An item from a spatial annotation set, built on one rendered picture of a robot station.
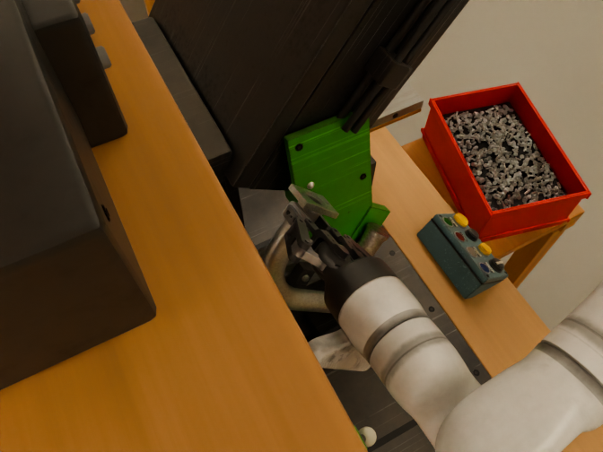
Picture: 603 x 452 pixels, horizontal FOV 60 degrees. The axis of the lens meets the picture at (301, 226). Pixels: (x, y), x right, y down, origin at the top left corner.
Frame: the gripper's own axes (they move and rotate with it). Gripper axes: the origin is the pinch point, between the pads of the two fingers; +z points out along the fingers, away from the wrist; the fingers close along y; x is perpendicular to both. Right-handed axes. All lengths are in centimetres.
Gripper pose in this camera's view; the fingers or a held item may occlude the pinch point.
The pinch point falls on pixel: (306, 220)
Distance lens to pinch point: 61.3
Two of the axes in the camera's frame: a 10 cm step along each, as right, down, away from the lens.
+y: -7.0, -2.4, -6.8
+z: -4.5, -6.0, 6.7
